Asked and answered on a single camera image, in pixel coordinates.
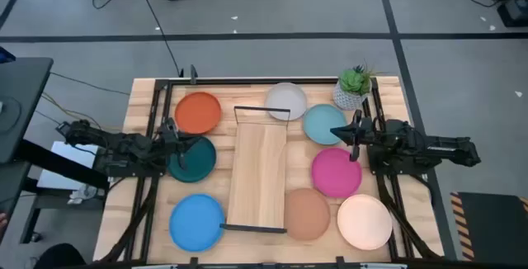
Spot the black equipment box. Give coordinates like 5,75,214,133
497,0,528,28

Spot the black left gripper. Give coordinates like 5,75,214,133
162,116,204,172

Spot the grey plate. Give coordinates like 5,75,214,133
264,82,309,122

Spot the blue plate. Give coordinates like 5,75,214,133
168,193,226,253

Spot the black metal table frame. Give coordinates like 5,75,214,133
98,64,445,269

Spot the brown plate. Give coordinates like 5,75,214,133
283,187,332,242

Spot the black desk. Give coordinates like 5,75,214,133
0,57,54,229

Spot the black mat with hazard stripes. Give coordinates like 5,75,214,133
450,191,528,262

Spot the black metal stand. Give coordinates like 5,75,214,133
18,138,111,245

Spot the aqua plate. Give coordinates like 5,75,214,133
303,103,349,146

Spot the crumpled clear plastic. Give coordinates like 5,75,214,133
68,184,99,205

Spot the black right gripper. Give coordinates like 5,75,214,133
329,109,375,163

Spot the dark teal plate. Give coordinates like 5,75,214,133
167,135,218,184

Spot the small blue object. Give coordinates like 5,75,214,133
0,47,17,64

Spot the peach plate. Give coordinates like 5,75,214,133
337,193,394,251

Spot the magenta plate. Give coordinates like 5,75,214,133
310,147,364,199

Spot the long black floor cable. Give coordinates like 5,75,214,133
133,0,183,78

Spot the white flat box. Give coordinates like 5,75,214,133
36,140,100,191

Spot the person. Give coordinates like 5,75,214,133
24,242,87,269

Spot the orange plate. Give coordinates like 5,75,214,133
174,91,223,135

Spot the yellow cable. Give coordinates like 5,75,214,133
40,91,90,122

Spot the succulent in white pot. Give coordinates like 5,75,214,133
332,63,379,111

